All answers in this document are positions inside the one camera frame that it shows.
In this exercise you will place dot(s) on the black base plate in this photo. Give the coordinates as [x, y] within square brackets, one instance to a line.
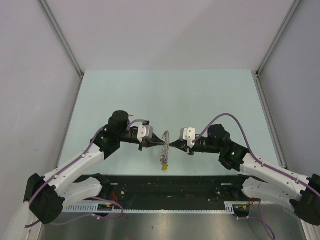
[142, 192]

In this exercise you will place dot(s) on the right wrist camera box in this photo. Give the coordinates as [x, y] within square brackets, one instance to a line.
[189, 135]

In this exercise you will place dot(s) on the left aluminium frame post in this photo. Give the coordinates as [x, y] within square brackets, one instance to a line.
[48, 13]

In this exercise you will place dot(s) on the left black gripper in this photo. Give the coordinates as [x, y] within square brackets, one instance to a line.
[150, 142]

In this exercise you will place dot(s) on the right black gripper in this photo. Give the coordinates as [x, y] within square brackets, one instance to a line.
[182, 145]

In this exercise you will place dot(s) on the metal keyring disc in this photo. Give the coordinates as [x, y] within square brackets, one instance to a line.
[165, 149]

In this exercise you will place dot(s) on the aluminium frame post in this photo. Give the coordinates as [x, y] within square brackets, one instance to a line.
[279, 35]
[48, 13]

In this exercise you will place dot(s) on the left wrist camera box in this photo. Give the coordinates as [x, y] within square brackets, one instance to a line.
[145, 130]

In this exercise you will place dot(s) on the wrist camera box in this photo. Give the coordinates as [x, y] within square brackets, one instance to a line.
[189, 135]
[145, 130]

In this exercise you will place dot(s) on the yellow tag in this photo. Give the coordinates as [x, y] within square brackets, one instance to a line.
[164, 167]

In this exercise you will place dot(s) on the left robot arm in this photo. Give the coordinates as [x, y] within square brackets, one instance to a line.
[49, 194]

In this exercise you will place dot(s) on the grey slotted cable duct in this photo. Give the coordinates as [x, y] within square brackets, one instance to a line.
[107, 208]

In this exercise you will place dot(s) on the right aluminium frame post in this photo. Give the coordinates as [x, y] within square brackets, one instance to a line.
[279, 35]

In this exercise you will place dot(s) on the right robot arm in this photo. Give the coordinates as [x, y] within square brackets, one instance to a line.
[258, 178]

